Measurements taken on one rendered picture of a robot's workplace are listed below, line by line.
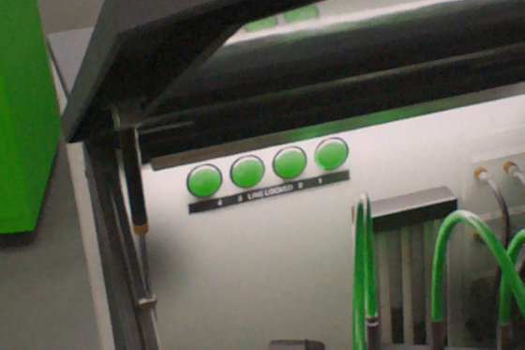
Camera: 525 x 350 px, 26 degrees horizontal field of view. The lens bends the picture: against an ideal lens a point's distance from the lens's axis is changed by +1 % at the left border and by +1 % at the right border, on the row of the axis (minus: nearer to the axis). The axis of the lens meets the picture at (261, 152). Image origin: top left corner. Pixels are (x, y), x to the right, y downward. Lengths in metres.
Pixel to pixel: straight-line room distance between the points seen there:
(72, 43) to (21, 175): 2.30
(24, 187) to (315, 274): 2.43
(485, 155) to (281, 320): 0.38
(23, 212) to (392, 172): 2.56
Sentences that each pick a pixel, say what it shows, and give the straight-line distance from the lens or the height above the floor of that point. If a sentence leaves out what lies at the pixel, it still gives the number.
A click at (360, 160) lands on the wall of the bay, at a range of 1.57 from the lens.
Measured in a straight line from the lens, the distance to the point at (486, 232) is 1.37.
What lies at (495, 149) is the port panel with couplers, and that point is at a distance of 1.65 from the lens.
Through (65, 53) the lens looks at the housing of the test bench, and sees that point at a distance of 1.65.
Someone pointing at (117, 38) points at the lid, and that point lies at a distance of 0.70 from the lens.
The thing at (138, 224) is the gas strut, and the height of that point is 1.47.
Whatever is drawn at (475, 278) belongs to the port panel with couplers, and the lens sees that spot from 1.75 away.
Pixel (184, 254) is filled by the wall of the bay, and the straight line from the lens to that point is 1.56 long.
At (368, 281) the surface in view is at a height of 1.22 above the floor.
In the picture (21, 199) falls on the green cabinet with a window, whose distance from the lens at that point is 4.00.
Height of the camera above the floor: 2.11
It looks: 28 degrees down
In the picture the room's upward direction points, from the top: 5 degrees counter-clockwise
